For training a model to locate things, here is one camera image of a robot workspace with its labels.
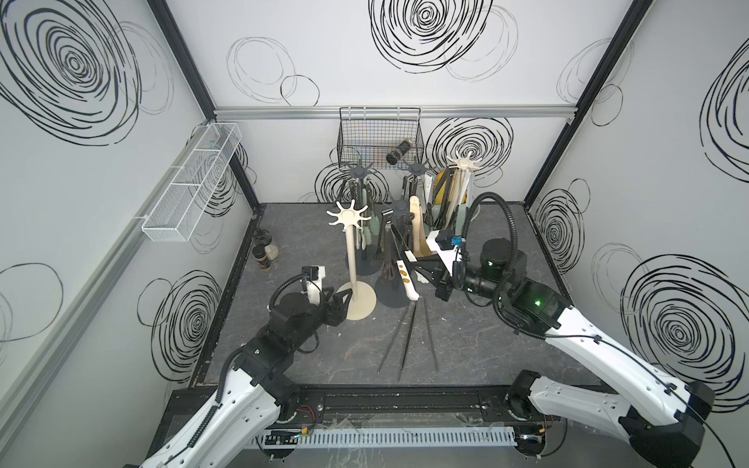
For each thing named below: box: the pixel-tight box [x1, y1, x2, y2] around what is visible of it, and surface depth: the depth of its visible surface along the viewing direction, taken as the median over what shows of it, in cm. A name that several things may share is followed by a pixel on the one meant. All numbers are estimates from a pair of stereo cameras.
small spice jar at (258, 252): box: [251, 244, 272, 273], surface depth 98 cm
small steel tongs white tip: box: [381, 208, 420, 302], surface depth 61 cm
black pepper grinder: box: [386, 139, 413, 165], surface depth 93 cm
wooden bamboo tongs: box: [409, 195, 435, 257], surface depth 66 cm
